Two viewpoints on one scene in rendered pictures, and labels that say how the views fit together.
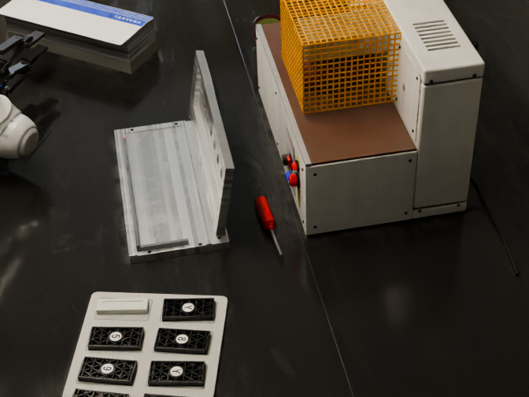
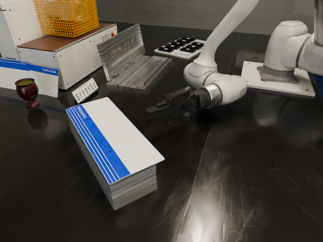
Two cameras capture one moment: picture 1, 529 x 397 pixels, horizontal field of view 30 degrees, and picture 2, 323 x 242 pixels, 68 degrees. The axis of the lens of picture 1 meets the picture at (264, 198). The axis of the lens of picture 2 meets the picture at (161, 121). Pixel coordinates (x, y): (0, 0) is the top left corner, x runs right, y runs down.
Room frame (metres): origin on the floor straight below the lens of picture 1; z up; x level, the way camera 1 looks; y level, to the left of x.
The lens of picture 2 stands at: (2.75, 0.91, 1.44)
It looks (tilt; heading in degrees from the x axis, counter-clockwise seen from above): 34 degrees down; 209
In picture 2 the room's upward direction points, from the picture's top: straight up
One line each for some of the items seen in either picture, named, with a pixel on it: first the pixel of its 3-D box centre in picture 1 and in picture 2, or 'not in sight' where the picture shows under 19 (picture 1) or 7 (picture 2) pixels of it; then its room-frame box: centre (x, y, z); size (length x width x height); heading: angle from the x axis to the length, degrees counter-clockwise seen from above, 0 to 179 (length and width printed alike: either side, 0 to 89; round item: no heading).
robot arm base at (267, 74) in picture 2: not in sight; (276, 69); (1.38, 0.86, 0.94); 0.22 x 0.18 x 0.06; 18
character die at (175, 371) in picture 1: (176, 373); (178, 43); (1.16, 0.17, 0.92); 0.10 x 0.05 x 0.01; 86
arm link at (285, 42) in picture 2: not in sight; (287, 44); (1.40, 0.88, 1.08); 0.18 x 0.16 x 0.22; 69
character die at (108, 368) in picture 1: (107, 370); (193, 47); (1.17, 0.30, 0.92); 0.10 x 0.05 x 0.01; 81
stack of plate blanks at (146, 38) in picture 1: (79, 29); (106, 144); (2.32, 0.47, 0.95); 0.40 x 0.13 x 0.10; 61
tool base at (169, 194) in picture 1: (168, 183); (142, 70); (1.69, 0.21, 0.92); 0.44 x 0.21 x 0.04; 9
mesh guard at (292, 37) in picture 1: (338, 45); (68, 13); (1.79, -0.17, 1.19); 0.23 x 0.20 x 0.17; 9
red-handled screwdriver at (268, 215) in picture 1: (270, 226); not in sight; (1.54, -0.01, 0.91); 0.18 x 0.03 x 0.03; 12
